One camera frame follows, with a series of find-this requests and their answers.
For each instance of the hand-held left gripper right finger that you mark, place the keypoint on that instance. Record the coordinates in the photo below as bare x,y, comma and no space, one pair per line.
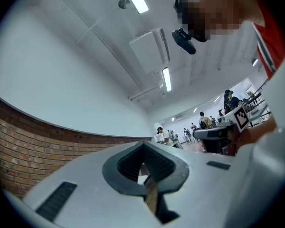
204,193

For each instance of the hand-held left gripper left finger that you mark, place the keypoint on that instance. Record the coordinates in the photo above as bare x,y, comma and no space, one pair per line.
95,198

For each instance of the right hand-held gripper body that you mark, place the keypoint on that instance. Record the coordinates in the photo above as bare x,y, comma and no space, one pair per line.
225,144

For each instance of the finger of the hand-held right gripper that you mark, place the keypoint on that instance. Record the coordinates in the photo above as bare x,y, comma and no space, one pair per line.
205,133

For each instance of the person's right forearm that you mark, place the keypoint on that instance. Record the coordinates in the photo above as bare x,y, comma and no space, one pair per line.
257,130

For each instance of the short ceiling tube light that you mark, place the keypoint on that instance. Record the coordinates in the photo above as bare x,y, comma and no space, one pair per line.
167,79

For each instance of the white ceiling pipe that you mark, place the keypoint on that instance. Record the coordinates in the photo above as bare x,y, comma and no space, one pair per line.
145,92

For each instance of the white ceiling dome lamp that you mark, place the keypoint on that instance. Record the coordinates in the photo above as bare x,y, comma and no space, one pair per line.
255,62

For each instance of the white ceiling air conditioner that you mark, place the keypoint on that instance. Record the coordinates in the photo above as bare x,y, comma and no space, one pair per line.
150,50

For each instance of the person's red shirt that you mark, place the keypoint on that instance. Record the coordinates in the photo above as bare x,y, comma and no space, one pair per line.
272,32

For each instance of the person's head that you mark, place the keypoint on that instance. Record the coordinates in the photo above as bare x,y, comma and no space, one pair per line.
216,8

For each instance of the grey ceiling dome sensor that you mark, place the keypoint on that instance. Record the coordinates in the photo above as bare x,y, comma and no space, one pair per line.
124,3

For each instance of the black head-mounted camera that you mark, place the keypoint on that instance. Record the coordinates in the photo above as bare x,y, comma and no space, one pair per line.
184,41

